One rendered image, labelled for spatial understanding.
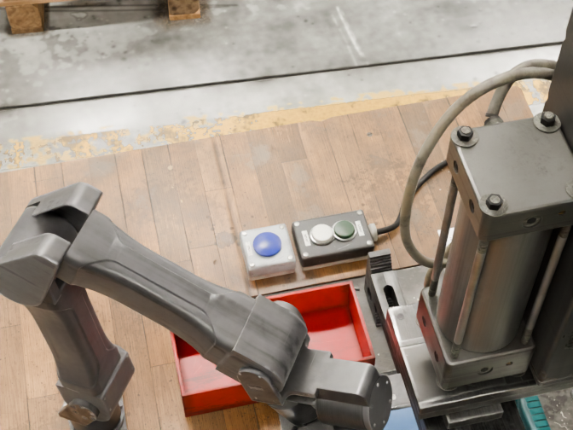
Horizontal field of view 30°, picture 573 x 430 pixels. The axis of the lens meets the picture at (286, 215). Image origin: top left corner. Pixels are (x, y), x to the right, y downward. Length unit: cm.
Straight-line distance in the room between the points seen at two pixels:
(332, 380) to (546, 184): 32
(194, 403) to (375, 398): 38
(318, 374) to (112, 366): 30
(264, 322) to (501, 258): 25
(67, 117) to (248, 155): 136
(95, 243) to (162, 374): 45
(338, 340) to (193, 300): 46
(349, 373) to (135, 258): 23
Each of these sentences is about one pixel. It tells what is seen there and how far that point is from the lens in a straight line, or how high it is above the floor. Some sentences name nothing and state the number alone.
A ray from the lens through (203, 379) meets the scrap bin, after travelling 142.
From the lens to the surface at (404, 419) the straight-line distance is 130.
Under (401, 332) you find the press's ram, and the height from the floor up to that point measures 114.
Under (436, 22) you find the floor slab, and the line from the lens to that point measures 317.
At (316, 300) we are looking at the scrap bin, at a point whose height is 93.
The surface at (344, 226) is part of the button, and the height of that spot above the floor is 94.
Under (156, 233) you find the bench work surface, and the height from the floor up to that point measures 90.
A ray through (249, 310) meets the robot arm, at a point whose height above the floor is 128.
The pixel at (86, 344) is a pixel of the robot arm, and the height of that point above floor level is 114.
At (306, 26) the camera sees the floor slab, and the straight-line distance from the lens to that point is 313.
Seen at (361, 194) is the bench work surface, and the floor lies 90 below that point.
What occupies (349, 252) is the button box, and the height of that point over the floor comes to 93.
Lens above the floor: 216
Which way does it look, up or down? 54 degrees down
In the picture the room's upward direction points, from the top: straight up
